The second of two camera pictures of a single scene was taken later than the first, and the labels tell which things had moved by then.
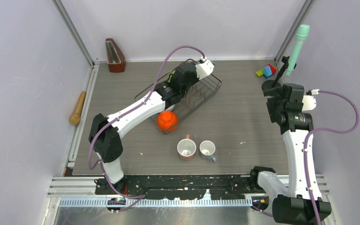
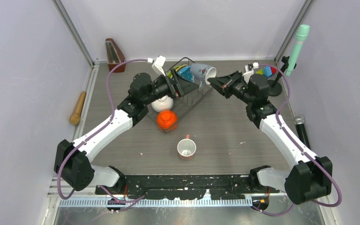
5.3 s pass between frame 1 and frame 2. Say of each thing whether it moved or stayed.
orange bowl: stayed
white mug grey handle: moved
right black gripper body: moved
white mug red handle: stayed
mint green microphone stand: stayed
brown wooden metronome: stayed
